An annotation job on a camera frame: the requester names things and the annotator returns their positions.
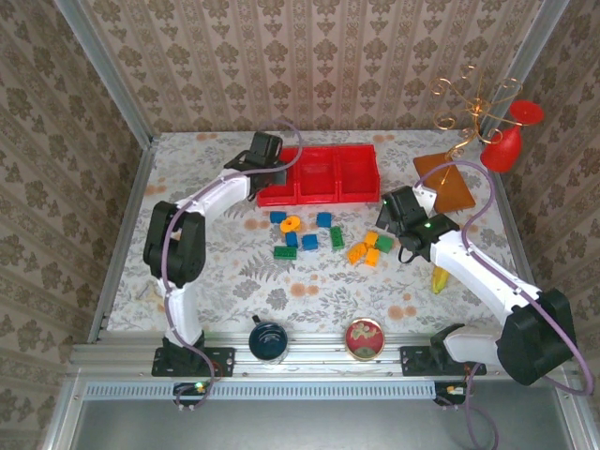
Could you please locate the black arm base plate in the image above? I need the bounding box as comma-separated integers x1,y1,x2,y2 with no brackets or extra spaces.
151,345,235,379
399,345,488,379

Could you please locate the copper wire tree ornament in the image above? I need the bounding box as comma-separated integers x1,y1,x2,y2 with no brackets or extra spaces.
428,65,524,188

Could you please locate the yellow banana toy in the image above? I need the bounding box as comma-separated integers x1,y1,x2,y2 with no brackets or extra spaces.
430,265,451,295

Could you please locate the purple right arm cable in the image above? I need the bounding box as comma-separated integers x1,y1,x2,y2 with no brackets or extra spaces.
419,160,593,450

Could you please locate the aluminium frame rail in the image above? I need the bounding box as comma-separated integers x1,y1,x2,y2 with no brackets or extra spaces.
69,330,578,379

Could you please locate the red goblet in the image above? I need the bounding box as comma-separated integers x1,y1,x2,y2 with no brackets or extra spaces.
480,99,546,174

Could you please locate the brown wooden board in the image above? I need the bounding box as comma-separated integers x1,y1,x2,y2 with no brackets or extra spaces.
412,152,477,215

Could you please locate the aluminium side rail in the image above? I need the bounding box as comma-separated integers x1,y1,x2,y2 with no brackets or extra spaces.
88,140,156,343

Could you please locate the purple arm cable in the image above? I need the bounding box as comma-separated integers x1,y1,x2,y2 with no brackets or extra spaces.
419,160,593,450
160,119,302,413

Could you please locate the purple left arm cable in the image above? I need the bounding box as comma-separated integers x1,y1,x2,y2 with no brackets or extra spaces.
160,119,302,413

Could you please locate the white slotted cable duct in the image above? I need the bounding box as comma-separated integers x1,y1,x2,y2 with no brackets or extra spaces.
83,380,437,400

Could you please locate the aluminium frame post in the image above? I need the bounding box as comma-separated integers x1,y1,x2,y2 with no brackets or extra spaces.
53,0,156,146
482,0,571,137

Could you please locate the dark blue mug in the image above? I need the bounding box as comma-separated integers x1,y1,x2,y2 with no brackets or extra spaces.
247,314,290,366

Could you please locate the floral tablecloth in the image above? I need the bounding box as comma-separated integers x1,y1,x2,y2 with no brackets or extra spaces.
107,130,531,334

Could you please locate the round red gold tin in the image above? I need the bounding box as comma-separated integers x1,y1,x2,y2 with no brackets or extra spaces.
344,317,386,362

